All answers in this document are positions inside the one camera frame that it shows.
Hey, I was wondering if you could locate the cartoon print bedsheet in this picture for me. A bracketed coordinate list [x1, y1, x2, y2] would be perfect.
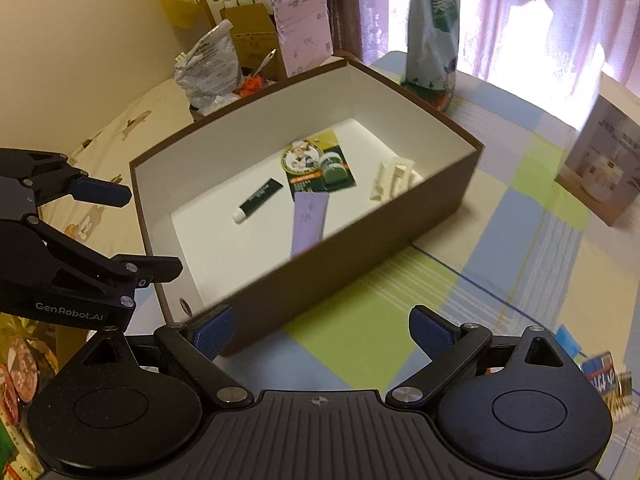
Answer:
[35, 77, 196, 321]

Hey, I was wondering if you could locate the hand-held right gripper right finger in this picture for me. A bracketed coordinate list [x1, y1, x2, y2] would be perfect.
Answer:
[387, 306, 576, 407]

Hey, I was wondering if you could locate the green balm blister card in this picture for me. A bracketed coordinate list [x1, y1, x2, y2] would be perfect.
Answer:
[278, 130, 357, 195]

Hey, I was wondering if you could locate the brown cardboard box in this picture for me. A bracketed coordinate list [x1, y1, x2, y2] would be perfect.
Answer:
[129, 57, 485, 358]

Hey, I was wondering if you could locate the cream plastic clip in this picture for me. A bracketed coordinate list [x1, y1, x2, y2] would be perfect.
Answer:
[369, 156, 426, 204]

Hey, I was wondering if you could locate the dark green tube white cap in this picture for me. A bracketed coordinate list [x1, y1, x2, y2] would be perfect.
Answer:
[232, 178, 284, 223]

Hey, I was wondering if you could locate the small blue card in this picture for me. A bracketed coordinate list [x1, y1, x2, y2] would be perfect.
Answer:
[555, 325, 583, 356]

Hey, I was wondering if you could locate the metal spoon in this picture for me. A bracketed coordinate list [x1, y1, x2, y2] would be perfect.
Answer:
[248, 48, 277, 81]

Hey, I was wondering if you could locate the purple tube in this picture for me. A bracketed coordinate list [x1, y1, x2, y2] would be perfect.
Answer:
[289, 191, 331, 257]

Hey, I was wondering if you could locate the colourful printed packet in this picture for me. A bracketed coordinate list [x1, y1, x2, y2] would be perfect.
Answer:
[0, 312, 61, 480]

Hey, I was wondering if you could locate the orange wrapper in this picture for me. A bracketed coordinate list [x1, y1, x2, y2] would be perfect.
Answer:
[235, 72, 266, 97]

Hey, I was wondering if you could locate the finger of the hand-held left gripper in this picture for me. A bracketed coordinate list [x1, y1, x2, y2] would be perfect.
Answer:
[30, 216, 183, 297]
[0, 149, 132, 208]

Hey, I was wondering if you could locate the blue printed packet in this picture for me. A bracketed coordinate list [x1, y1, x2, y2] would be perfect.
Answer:
[582, 351, 621, 401]

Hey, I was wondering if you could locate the green patterned pouch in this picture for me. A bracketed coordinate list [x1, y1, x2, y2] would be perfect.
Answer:
[400, 0, 461, 113]

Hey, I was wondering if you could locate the silver printed bag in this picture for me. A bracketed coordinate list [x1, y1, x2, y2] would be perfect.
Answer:
[173, 20, 246, 111]

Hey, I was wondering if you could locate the open brown carton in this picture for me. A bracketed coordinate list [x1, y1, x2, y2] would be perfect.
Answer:
[222, 2, 293, 83]

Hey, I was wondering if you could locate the pink printed box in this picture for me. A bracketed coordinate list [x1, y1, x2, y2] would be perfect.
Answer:
[272, 0, 335, 78]

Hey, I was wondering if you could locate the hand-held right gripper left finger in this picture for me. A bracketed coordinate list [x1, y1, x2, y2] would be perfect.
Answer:
[65, 305, 253, 408]

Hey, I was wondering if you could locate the beige product box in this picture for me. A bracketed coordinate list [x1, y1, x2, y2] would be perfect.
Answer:
[554, 72, 640, 228]

